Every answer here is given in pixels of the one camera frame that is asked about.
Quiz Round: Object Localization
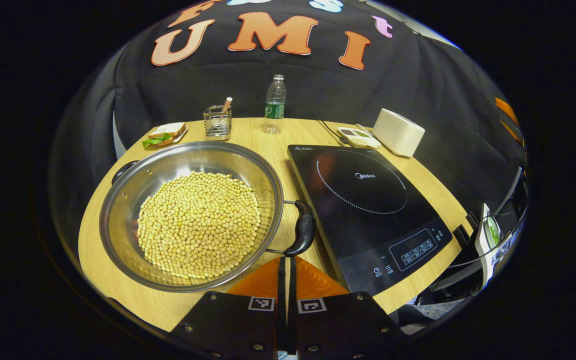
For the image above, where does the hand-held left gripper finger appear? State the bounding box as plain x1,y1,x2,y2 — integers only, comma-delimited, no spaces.
288,256,407,358
170,256,287,358

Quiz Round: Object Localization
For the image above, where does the black induction cooktop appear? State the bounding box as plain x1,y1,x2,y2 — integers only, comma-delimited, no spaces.
287,144,454,297

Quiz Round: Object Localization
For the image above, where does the black backdrop cloth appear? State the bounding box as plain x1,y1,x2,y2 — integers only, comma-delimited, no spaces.
50,0,529,236

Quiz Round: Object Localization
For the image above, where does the steel pot with black handles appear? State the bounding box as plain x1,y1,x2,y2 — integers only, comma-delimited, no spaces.
99,140,317,294

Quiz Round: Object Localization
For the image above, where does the black power cable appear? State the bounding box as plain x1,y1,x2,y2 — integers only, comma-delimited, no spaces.
317,119,350,147

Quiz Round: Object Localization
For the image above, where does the sandwich on white plate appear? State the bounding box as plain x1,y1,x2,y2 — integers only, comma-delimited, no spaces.
141,122,189,150

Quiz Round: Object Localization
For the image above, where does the white divided dish with beans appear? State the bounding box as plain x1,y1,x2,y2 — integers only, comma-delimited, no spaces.
337,126,383,150

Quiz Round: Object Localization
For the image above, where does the white toaster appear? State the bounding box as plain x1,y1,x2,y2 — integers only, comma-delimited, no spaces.
372,108,426,159

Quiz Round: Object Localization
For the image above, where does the pile of yellow soybeans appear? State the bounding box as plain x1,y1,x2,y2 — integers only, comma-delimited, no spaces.
136,171,262,280

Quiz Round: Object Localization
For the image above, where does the clear plastic water bottle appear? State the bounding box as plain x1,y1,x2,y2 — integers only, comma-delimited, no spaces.
263,74,288,135

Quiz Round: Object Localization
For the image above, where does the wire mesh holder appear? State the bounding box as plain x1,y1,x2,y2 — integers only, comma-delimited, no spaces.
203,104,233,140

